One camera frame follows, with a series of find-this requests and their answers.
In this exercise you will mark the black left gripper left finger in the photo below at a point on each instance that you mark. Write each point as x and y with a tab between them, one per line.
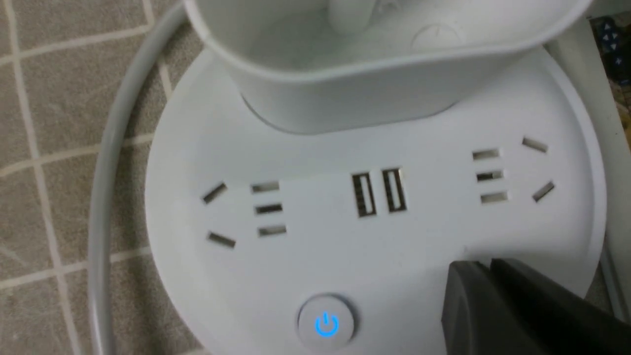
477	317

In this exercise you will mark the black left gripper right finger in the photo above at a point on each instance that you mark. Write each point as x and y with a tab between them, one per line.
563	321

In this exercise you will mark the white desk lamp base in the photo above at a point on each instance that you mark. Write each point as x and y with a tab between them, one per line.
306	193

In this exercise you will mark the grey checked tablecloth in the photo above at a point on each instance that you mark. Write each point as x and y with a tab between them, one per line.
61	64

